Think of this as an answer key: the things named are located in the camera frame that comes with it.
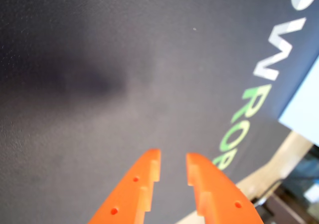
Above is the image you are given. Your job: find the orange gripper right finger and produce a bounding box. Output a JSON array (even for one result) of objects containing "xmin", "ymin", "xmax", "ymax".
[{"xmin": 185, "ymin": 152, "xmax": 264, "ymax": 224}]

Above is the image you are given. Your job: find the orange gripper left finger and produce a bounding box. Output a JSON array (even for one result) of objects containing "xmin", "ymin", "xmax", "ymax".
[{"xmin": 87, "ymin": 148, "xmax": 162, "ymax": 224}]

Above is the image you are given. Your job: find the white cardboard box bin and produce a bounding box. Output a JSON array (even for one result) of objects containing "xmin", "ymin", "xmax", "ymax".
[{"xmin": 278, "ymin": 56, "xmax": 319, "ymax": 148}]

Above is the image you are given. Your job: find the dark brown background furniture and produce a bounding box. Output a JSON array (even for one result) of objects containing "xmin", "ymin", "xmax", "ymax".
[{"xmin": 251, "ymin": 184, "xmax": 309, "ymax": 224}]

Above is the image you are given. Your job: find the dark mat with WOWROBO print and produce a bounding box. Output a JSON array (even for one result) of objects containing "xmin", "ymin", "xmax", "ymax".
[{"xmin": 0, "ymin": 0, "xmax": 319, "ymax": 224}]

